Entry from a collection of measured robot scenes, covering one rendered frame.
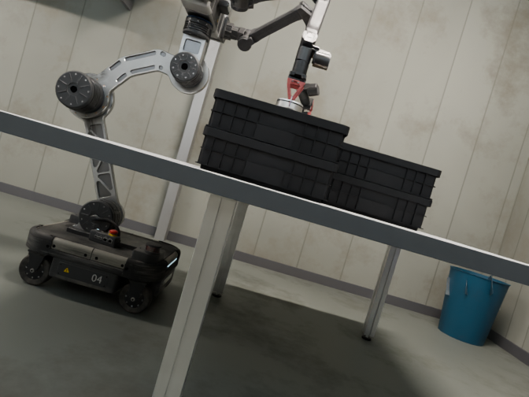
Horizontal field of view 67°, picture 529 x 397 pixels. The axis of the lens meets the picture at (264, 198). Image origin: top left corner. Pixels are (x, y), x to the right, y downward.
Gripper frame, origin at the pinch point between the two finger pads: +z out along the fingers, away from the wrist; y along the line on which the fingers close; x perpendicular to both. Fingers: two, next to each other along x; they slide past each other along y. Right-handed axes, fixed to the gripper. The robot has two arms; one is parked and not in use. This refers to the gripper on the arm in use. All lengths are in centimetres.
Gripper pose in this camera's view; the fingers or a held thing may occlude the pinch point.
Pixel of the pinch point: (290, 99)
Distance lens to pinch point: 156.6
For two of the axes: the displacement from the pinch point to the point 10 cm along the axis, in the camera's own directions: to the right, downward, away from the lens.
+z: -2.8, 9.6, 0.5
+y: 0.3, -0.5, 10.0
